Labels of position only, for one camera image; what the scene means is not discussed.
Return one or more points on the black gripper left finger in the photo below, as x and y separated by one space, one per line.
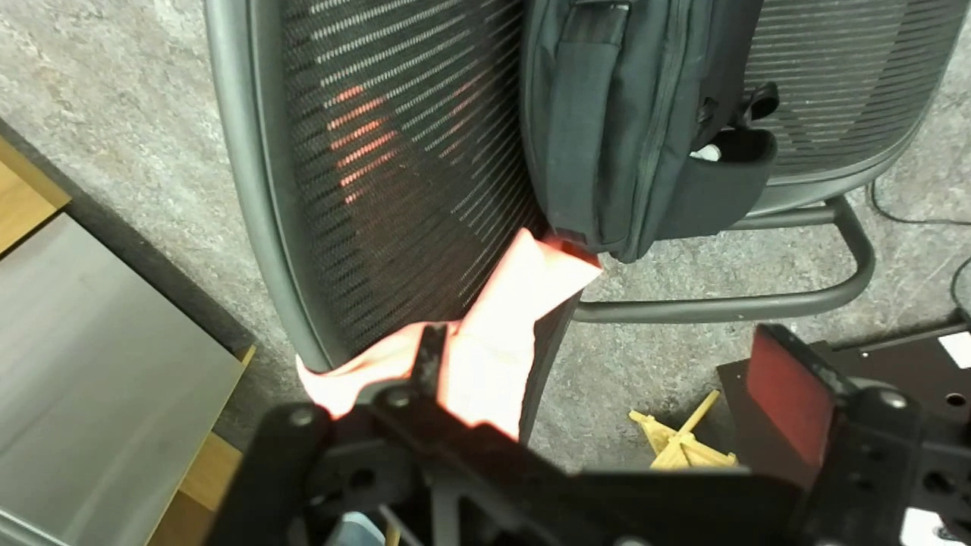
428 358

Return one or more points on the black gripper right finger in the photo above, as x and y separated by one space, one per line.
797 388

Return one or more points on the orange cloth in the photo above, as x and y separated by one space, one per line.
487 352

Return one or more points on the yellow plastic clamp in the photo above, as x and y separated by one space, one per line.
679 446

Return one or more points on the black mesh office chair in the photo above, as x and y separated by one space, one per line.
378 155

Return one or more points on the black backpack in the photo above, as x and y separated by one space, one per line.
638 118

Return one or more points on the wooden steel counter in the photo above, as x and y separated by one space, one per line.
113 374

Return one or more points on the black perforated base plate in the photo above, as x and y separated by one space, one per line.
900 453

